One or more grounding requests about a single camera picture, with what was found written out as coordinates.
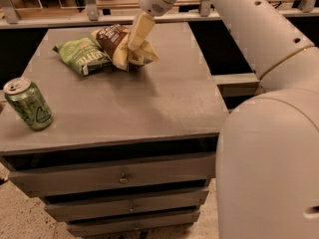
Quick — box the green jalapeno chip bag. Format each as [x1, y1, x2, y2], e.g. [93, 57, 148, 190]
[53, 37, 111, 76]

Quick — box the brown sea salt chip bag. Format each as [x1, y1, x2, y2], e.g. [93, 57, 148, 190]
[91, 24, 160, 72]

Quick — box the top grey drawer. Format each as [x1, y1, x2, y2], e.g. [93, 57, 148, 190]
[9, 152, 215, 197]

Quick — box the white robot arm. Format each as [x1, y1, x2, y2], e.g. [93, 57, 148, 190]
[139, 0, 319, 239]

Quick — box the middle grey drawer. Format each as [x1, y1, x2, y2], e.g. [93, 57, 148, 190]
[45, 187, 208, 222]

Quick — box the grey drawer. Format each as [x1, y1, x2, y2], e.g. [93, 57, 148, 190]
[67, 209, 200, 237]
[9, 152, 215, 197]
[45, 187, 208, 222]

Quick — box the metal railing frame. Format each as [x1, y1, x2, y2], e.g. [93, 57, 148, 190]
[0, 0, 319, 30]

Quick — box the green soda can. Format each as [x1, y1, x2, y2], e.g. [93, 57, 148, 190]
[3, 78, 53, 130]

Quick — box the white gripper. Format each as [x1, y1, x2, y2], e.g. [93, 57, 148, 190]
[128, 0, 173, 50]

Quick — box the grey drawer cabinet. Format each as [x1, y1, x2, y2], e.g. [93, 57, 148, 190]
[0, 23, 228, 226]

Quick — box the bottom grey drawer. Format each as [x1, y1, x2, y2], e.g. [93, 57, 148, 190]
[67, 209, 200, 237]

